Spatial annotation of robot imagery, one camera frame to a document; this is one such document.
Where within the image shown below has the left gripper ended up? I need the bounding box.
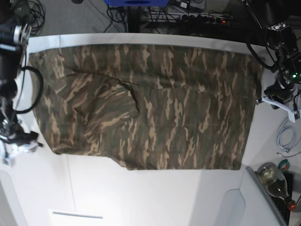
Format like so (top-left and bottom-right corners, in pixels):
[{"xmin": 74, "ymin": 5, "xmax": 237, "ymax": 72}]
[{"xmin": 256, "ymin": 80, "xmax": 300, "ymax": 122}]

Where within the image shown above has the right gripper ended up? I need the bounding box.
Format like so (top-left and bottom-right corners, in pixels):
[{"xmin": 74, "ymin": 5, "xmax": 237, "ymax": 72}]
[{"xmin": 0, "ymin": 128, "xmax": 44, "ymax": 166}]

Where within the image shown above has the camouflage t-shirt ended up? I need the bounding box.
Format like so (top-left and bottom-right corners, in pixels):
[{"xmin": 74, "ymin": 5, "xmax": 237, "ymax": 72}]
[{"xmin": 29, "ymin": 44, "xmax": 263, "ymax": 170}]

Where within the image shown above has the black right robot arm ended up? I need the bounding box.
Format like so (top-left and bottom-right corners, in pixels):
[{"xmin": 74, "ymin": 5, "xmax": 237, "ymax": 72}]
[{"xmin": 0, "ymin": 0, "xmax": 44, "ymax": 165}]

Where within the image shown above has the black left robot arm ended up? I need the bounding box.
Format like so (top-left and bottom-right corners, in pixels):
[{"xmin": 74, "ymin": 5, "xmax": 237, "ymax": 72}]
[{"xmin": 244, "ymin": 0, "xmax": 301, "ymax": 122}]

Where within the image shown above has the green tape roll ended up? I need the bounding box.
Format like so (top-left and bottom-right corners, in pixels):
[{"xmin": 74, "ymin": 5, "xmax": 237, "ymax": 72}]
[{"xmin": 278, "ymin": 159, "xmax": 290, "ymax": 172}]

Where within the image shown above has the clear glass bottle red cap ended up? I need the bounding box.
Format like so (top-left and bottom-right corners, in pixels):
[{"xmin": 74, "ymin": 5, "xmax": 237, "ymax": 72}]
[{"xmin": 257, "ymin": 162, "xmax": 297, "ymax": 211}]

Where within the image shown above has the black power strip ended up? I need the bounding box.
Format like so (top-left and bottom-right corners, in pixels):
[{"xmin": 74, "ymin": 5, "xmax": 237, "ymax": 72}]
[{"xmin": 180, "ymin": 14, "xmax": 234, "ymax": 25}]

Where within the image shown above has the coiled white cable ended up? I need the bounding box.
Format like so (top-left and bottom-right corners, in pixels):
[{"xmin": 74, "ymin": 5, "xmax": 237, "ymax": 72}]
[{"xmin": 274, "ymin": 116, "xmax": 301, "ymax": 158}]

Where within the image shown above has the coiled black floor cable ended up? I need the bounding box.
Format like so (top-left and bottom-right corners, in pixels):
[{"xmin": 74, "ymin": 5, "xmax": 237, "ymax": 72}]
[{"xmin": 9, "ymin": 0, "xmax": 47, "ymax": 36}]

